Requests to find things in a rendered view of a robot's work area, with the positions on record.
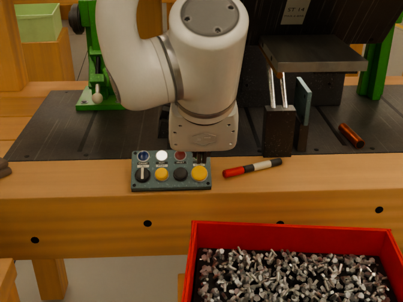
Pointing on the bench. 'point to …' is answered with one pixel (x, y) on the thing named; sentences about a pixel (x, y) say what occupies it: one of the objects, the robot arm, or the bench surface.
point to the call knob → (142, 174)
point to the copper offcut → (351, 136)
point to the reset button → (161, 174)
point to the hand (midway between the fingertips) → (201, 151)
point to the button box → (152, 162)
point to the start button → (199, 173)
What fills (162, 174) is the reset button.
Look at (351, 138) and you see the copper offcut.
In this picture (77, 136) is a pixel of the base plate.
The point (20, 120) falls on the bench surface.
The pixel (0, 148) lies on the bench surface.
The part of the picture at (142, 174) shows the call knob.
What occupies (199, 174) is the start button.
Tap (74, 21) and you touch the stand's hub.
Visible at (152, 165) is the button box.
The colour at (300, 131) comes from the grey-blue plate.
